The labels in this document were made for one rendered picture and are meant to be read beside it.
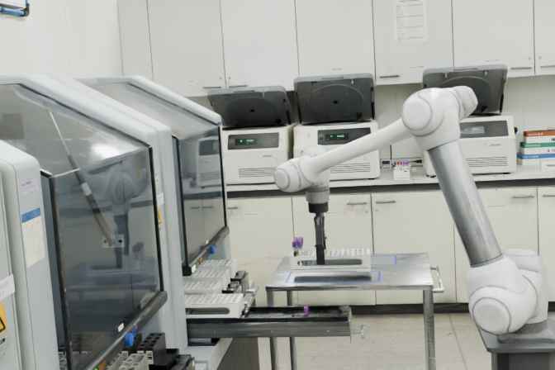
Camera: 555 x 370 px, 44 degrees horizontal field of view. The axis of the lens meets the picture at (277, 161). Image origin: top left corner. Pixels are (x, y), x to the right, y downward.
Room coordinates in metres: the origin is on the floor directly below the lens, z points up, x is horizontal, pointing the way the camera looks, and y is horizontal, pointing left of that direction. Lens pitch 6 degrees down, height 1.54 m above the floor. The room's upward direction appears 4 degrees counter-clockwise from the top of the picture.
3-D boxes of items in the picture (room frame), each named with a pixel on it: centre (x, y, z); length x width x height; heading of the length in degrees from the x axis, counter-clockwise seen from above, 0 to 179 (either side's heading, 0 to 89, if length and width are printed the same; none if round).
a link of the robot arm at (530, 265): (2.16, -0.75, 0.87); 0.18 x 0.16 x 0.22; 145
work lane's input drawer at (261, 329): (2.19, 0.12, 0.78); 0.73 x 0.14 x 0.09; 82
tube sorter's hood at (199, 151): (2.48, 0.51, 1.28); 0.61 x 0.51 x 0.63; 172
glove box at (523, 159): (4.71, -1.77, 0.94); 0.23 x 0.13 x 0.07; 86
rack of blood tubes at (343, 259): (2.55, -0.18, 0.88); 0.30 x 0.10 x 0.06; 82
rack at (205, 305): (2.22, 0.29, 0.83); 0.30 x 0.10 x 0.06; 82
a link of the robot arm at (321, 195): (2.55, -0.14, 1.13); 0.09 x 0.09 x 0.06
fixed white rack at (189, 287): (2.38, 0.38, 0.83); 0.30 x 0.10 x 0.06; 82
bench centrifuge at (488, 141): (4.62, -1.26, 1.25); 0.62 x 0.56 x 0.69; 172
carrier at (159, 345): (1.82, 0.36, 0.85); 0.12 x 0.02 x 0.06; 172
